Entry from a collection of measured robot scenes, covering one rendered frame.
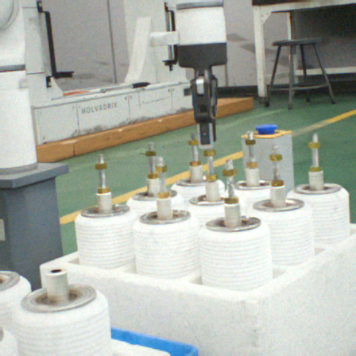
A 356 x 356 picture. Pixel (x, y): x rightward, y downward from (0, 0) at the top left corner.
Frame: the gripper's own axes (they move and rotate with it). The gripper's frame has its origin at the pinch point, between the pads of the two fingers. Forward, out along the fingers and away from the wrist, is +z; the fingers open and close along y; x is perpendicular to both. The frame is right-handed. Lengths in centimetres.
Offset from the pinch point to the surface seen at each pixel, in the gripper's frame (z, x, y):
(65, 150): 32, 89, 229
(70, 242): 35, 45, 73
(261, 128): 2.3, -7.9, 26.3
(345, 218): 14.1, -20.4, 0.9
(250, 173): 7.6, -6.0, 8.6
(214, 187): 7.7, -0.7, -1.4
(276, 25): -23, -16, 528
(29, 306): 9.9, 14.3, -46.5
